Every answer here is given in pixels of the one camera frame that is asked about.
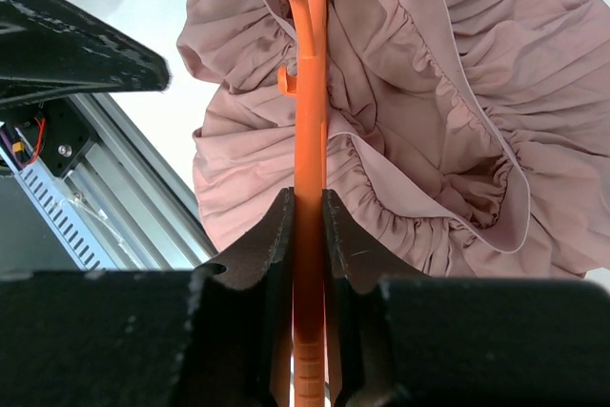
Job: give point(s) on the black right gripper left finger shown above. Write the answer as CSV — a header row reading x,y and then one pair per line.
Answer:
x,y
217,335

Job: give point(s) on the pink garment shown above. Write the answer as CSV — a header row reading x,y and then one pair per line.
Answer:
x,y
470,137

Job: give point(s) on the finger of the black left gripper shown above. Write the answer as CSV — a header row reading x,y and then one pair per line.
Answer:
x,y
51,49

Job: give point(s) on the white slotted cable duct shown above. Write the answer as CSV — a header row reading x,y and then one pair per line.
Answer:
x,y
58,209

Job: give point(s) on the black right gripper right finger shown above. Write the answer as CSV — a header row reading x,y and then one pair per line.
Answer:
x,y
398,337

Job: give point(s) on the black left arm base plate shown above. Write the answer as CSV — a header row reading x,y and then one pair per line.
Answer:
x,y
55,132

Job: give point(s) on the orange hanger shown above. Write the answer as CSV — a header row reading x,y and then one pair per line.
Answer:
x,y
309,88

